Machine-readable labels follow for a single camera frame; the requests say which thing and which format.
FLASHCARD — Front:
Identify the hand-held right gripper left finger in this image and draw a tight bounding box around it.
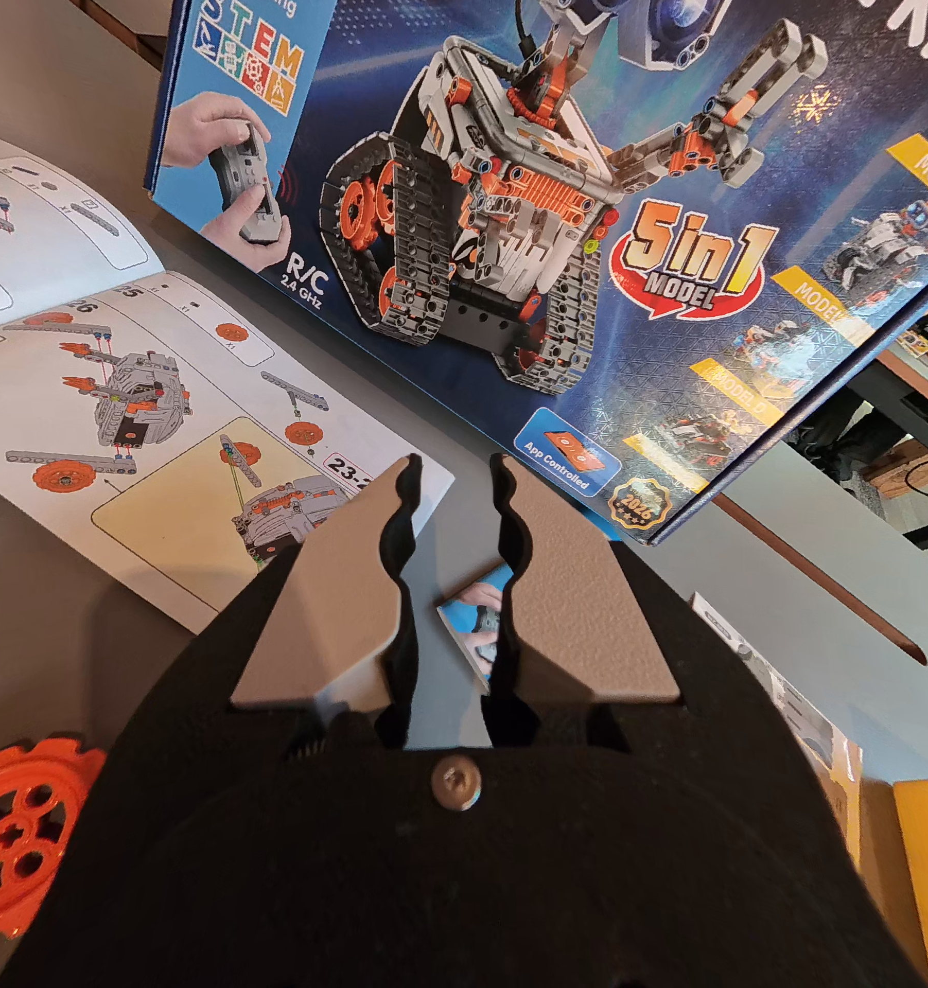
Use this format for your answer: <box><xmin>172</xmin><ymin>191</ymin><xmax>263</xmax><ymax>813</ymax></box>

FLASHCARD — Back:
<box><xmin>229</xmin><ymin>454</ymin><xmax>425</xmax><ymax>750</ymax></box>

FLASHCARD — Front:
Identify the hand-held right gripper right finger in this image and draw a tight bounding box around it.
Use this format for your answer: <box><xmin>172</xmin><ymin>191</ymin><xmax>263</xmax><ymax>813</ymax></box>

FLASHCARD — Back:
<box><xmin>481</xmin><ymin>454</ymin><xmax>681</xmax><ymax>748</ymax></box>

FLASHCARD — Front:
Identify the orange gear wheel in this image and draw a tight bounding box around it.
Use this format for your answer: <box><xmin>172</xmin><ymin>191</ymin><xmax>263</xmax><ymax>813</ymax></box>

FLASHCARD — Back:
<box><xmin>0</xmin><ymin>737</ymin><xmax>108</xmax><ymax>943</ymax></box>

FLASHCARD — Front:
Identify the small blue-cover booklet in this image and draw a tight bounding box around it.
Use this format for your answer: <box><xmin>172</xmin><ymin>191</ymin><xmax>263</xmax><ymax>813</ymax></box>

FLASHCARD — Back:
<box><xmin>435</xmin><ymin>562</ymin><xmax>515</xmax><ymax>696</ymax></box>

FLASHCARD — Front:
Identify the printed paper sheet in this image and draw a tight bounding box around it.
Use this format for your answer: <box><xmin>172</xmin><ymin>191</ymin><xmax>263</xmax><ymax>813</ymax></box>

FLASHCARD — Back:
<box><xmin>691</xmin><ymin>590</ymin><xmax>865</xmax><ymax>858</ymax></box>

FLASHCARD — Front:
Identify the blue robot kit box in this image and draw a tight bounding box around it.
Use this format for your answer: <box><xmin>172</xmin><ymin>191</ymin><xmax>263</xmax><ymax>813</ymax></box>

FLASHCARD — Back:
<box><xmin>143</xmin><ymin>0</ymin><xmax>928</xmax><ymax>548</ymax></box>

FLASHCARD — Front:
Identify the open instruction booklet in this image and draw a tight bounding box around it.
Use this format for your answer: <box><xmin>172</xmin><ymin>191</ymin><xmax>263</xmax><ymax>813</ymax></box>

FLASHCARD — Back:
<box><xmin>0</xmin><ymin>127</ymin><xmax>456</xmax><ymax>634</ymax></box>

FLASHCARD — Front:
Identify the dark work table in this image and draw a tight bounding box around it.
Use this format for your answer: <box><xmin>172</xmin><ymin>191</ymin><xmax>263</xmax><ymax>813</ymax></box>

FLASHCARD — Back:
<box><xmin>846</xmin><ymin>305</ymin><xmax>928</xmax><ymax>433</ymax></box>

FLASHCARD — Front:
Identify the yellow plastic bin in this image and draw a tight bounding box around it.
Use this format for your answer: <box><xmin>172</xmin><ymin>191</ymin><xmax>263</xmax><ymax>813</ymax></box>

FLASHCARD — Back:
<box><xmin>892</xmin><ymin>775</ymin><xmax>928</xmax><ymax>988</ymax></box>

